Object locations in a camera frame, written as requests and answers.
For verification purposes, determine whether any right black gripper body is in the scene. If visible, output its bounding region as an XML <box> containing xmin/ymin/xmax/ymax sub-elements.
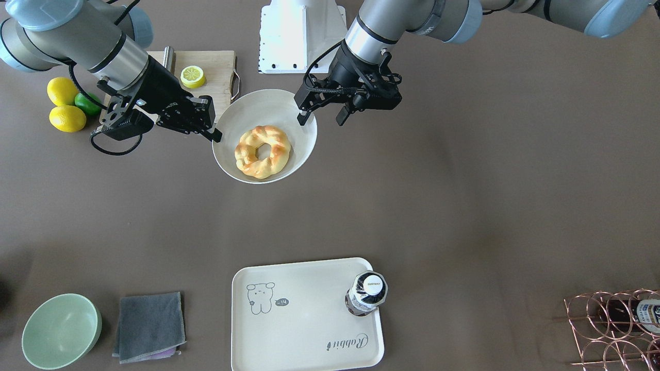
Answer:
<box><xmin>122</xmin><ymin>56</ymin><xmax>204</xmax><ymax>133</ymax></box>

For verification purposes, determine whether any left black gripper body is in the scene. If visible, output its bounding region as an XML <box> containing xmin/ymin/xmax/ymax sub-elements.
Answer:
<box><xmin>309</xmin><ymin>40</ymin><xmax>402</xmax><ymax>112</ymax></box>

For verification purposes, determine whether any white round plate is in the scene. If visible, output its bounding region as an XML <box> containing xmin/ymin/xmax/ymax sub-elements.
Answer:
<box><xmin>212</xmin><ymin>89</ymin><xmax>318</xmax><ymax>184</ymax></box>

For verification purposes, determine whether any glazed twisted donut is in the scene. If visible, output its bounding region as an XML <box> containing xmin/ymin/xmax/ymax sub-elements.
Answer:
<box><xmin>234</xmin><ymin>125</ymin><xmax>291</xmax><ymax>179</ymax></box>

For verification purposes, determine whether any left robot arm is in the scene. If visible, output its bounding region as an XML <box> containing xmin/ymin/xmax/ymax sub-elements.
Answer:
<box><xmin>294</xmin><ymin>1</ymin><xmax>658</xmax><ymax>125</ymax></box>

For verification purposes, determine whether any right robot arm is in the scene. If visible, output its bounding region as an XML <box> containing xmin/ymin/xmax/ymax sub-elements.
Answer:
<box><xmin>2</xmin><ymin>1</ymin><xmax>222</xmax><ymax>142</ymax></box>

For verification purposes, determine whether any dark tea bottle on tray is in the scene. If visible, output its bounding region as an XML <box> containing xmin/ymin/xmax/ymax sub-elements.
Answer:
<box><xmin>344</xmin><ymin>271</ymin><xmax>388</xmax><ymax>316</ymax></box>

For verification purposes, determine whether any cream rabbit tray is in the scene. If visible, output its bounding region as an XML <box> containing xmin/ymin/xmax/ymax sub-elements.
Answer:
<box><xmin>231</xmin><ymin>257</ymin><xmax>386</xmax><ymax>370</ymax></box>

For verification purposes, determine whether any wooden cutting board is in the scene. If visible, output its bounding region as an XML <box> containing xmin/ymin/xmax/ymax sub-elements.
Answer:
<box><xmin>99</xmin><ymin>50</ymin><xmax>242</xmax><ymax>124</ymax></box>

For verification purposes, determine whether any lemon half slice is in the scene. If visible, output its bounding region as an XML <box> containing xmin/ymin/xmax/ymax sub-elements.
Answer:
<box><xmin>179</xmin><ymin>65</ymin><xmax>207</xmax><ymax>89</ymax></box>

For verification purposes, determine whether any steel cylinder tool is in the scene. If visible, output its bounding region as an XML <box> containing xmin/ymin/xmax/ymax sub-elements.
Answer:
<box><xmin>162</xmin><ymin>45</ymin><xmax>175</xmax><ymax>73</ymax></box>

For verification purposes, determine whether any green lime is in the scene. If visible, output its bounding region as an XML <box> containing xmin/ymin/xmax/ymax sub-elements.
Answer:
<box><xmin>74</xmin><ymin>92</ymin><xmax>102</xmax><ymax>117</ymax></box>

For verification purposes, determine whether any yellow lemon lower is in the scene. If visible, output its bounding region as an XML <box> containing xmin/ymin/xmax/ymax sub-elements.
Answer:
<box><xmin>49</xmin><ymin>105</ymin><xmax>87</xmax><ymax>133</ymax></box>

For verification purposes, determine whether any yellow lemon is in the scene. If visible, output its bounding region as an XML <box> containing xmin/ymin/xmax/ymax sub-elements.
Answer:
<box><xmin>46</xmin><ymin>77</ymin><xmax>79</xmax><ymax>106</ymax></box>
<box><xmin>49</xmin><ymin>105</ymin><xmax>87</xmax><ymax>133</ymax></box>

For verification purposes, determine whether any yellow lemon upper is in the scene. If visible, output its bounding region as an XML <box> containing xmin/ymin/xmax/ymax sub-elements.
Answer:
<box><xmin>46</xmin><ymin>77</ymin><xmax>79</xmax><ymax>106</ymax></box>

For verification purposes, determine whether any grey folded cloth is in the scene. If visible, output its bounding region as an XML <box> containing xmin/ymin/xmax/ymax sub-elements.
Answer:
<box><xmin>112</xmin><ymin>292</ymin><xmax>187</xmax><ymax>364</ymax></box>

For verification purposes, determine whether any green bowl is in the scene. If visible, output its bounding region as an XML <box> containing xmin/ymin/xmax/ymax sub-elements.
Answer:
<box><xmin>21</xmin><ymin>293</ymin><xmax>102</xmax><ymax>369</ymax></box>

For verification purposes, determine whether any dark tea bottle in rack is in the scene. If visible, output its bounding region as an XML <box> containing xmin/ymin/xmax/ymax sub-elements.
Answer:
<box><xmin>597</xmin><ymin>300</ymin><xmax>659</xmax><ymax>335</ymax></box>

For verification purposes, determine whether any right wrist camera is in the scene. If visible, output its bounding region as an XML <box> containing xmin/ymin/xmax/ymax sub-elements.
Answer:
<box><xmin>101</xmin><ymin>96</ymin><xmax>155</xmax><ymax>141</ymax></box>

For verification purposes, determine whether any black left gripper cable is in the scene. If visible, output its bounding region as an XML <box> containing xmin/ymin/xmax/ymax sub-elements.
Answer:
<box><xmin>303</xmin><ymin>40</ymin><xmax>345</xmax><ymax>88</ymax></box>

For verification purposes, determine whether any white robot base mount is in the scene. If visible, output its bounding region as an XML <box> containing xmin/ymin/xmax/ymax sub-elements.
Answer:
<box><xmin>258</xmin><ymin>1</ymin><xmax>347</xmax><ymax>74</ymax></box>

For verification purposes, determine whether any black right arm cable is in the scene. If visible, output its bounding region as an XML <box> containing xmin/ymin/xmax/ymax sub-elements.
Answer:
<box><xmin>68</xmin><ymin>0</ymin><xmax>150</xmax><ymax>156</ymax></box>

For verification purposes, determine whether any copper wire bottle rack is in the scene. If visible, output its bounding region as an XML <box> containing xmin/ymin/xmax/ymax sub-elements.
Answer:
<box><xmin>564</xmin><ymin>289</ymin><xmax>659</xmax><ymax>370</ymax></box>

